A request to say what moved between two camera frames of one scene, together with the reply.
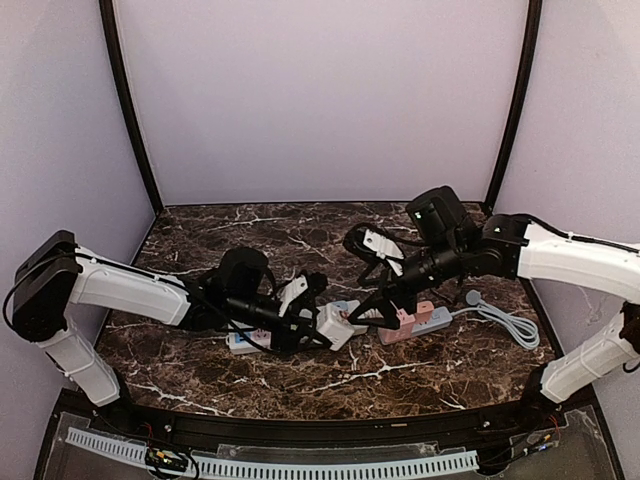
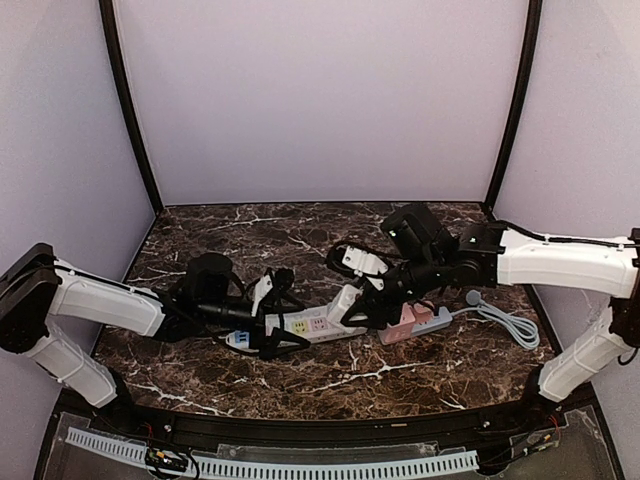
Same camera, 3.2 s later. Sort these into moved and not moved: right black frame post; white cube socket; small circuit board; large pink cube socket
Moved: white cube socket
Not moved: large pink cube socket; small circuit board; right black frame post
